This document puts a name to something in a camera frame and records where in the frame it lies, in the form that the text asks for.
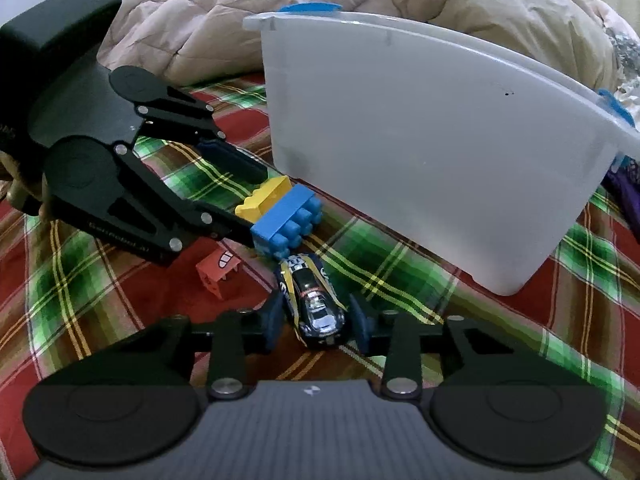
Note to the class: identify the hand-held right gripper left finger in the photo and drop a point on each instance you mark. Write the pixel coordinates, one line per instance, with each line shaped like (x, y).
(272, 320)

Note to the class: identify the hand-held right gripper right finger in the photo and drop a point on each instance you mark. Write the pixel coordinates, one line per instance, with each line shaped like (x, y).
(360, 325)

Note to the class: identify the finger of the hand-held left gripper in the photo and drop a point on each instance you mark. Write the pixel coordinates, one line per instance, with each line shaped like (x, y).
(225, 225)
(235, 165)

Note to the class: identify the yellow toy block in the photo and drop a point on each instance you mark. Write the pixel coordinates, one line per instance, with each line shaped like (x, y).
(260, 200)

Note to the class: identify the black toy car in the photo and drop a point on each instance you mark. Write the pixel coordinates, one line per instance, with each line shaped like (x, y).
(312, 300)

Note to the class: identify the blue toy block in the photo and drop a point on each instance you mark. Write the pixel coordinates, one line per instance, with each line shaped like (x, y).
(285, 225)

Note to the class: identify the white plastic container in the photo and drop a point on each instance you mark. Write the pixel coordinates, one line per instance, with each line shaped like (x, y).
(425, 135)

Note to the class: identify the person's left hand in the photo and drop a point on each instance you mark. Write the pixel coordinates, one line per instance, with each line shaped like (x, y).
(22, 190)

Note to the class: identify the orange red toy block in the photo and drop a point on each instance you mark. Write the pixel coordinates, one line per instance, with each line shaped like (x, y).
(215, 270)

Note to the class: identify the red green plaid blanket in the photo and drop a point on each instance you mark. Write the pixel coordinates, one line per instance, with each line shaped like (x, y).
(500, 340)

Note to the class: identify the pink comforter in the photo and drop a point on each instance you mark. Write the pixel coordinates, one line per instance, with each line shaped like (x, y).
(200, 25)

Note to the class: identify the purple cloth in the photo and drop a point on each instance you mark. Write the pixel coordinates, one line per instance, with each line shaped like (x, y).
(627, 185)

